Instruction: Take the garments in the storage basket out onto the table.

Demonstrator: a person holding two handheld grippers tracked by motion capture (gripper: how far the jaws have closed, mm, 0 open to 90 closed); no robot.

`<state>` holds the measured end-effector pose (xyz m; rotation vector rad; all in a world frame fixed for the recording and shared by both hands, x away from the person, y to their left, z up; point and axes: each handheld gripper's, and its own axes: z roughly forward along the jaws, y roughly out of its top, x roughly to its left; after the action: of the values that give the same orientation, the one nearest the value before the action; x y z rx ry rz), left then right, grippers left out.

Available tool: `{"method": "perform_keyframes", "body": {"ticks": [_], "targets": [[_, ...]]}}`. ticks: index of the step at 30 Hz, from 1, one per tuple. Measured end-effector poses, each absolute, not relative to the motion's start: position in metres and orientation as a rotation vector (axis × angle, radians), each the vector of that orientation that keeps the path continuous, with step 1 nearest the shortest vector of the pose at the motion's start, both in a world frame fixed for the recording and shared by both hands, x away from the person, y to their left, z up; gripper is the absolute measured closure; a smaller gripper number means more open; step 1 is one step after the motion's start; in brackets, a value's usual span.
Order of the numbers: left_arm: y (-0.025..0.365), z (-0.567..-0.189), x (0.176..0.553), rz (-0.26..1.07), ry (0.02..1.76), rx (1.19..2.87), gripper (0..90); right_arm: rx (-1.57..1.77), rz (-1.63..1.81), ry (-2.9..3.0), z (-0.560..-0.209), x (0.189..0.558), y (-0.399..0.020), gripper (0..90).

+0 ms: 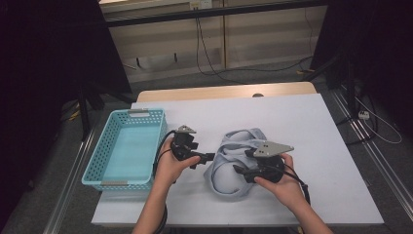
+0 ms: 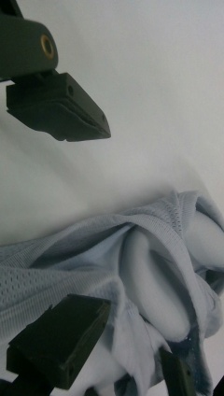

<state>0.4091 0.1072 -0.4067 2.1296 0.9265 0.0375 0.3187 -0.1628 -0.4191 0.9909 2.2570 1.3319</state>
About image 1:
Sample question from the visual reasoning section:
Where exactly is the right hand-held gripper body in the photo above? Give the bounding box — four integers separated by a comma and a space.
243, 140, 295, 183

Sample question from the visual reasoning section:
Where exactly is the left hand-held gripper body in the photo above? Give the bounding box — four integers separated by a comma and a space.
169, 125, 200, 162

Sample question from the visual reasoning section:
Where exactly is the light blue tank top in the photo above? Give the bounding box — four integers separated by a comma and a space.
204, 127, 277, 199

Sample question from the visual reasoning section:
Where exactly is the turquoise plastic basket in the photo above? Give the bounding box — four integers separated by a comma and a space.
81, 107, 169, 192

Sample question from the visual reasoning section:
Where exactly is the person's right hand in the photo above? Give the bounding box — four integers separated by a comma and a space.
254, 153, 308, 209

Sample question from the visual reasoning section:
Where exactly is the person's left hand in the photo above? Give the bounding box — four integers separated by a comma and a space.
155, 139, 202, 188

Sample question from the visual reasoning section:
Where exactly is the wooden table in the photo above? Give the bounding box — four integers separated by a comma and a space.
135, 81, 318, 103

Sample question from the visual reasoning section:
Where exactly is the white table sheet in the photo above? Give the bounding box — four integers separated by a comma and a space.
91, 93, 385, 227

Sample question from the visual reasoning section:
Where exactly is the black metal stand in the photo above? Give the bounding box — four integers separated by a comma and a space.
303, 52, 358, 118
77, 82, 137, 142

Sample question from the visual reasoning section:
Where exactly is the beige wooden cabinet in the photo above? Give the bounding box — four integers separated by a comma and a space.
98, 0, 327, 84

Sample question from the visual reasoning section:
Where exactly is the black horizontal bar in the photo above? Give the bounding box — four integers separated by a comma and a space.
103, 0, 329, 28

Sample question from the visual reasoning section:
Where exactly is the black curtain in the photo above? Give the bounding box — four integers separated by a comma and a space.
311, 0, 413, 137
0, 0, 132, 228

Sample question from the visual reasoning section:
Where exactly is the right hand-held gripper black cable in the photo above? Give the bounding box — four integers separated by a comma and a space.
266, 164, 312, 207

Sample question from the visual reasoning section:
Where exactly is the hand-held gripper black cable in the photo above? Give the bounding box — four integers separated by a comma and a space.
152, 130, 178, 234
266, 164, 312, 207

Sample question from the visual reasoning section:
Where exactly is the left hand-held gripper black cable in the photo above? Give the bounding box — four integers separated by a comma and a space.
152, 130, 178, 234

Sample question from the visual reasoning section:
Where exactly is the black hanging cable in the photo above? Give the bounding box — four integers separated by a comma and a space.
194, 16, 247, 86
196, 18, 315, 74

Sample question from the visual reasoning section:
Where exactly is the aluminium floor rail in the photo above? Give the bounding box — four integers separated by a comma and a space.
330, 87, 413, 222
43, 126, 98, 234

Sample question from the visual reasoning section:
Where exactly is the white floor cable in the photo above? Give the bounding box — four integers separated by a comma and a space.
355, 96, 403, 145

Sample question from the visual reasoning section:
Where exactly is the white wall socket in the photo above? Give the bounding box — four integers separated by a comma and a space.
189, 0, 212, 10

